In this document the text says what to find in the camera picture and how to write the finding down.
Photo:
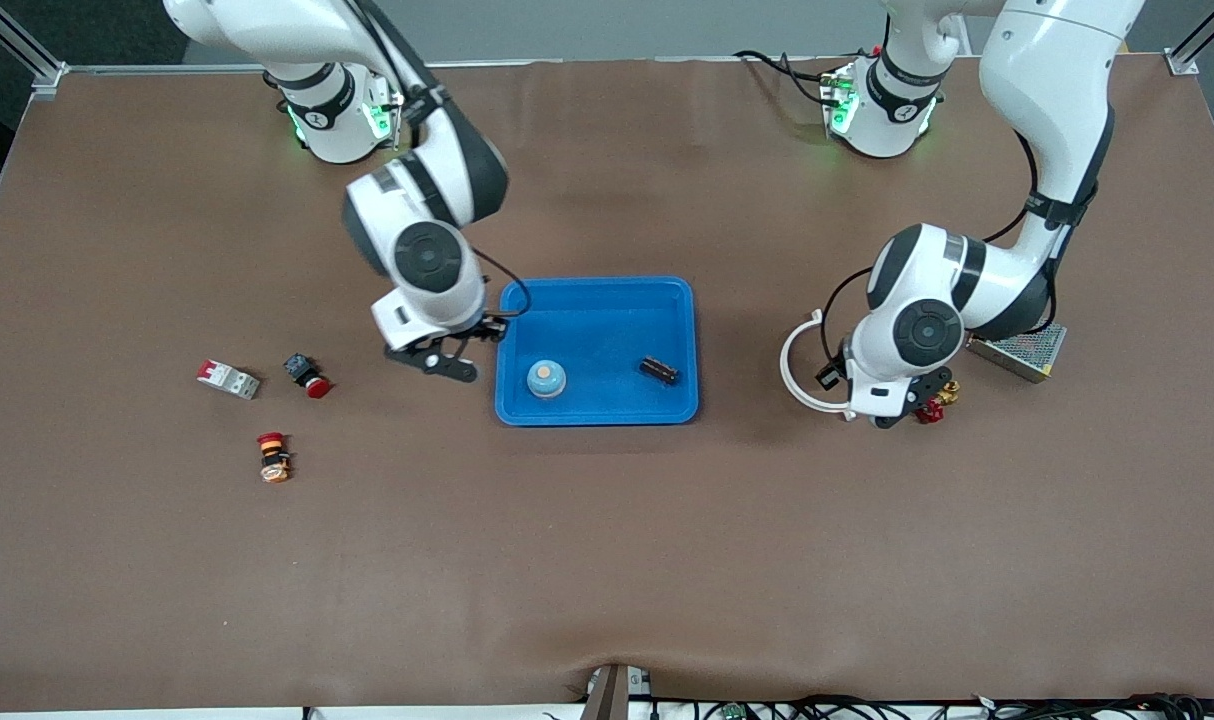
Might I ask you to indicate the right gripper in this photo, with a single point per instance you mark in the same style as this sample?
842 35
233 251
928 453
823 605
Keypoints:
488 328

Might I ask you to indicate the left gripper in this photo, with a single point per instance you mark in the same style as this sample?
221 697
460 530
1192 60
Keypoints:
825 379

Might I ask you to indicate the blue desk bell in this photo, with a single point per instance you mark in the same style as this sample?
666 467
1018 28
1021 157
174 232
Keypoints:
546 379

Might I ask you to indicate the long dark brown capacitor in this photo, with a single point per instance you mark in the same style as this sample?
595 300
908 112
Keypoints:
659 371

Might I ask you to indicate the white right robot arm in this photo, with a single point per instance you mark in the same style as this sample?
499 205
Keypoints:
267 25

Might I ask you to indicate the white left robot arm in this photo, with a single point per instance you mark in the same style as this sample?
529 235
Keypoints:
1047 80

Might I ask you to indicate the brass valve red handwheel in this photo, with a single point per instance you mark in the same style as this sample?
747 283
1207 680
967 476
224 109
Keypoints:
933 411

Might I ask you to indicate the blue plastic tray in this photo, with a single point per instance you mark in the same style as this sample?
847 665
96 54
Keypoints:
607 330

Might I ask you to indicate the metal mesh power supply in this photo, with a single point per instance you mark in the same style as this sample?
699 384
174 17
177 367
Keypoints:
1027 350

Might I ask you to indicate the red orange emergency stop button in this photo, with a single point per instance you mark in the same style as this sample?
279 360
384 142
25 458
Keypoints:
274 458

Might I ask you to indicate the white red circuit breaker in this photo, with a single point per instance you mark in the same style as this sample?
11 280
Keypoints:
229 380

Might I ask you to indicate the brown table mat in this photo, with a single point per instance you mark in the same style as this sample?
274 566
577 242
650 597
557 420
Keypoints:
607 560

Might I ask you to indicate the white curved plastic bracket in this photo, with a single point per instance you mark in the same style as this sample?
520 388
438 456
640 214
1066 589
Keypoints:
785 365

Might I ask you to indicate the red push button switch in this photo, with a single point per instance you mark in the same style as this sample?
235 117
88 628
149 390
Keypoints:
307 375

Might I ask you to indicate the metal post at table edge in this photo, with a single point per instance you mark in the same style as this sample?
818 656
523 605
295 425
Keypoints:
612 695

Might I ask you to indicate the aluminium frame profile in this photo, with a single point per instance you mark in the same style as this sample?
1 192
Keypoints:
1197 40
27 45

